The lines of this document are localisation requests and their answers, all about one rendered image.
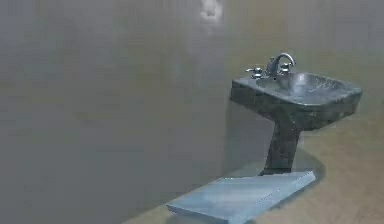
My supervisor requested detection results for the chrome sink faucet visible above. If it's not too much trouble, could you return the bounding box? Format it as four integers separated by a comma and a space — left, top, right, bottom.
245, 52, 297, 80

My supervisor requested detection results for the pale blue flat floor mat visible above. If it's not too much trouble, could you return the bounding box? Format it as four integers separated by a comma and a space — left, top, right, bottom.
165, 170, 317, 224

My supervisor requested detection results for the dark stone pedestal sink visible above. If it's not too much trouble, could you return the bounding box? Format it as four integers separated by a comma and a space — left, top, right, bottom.
229, 71, 364, 177

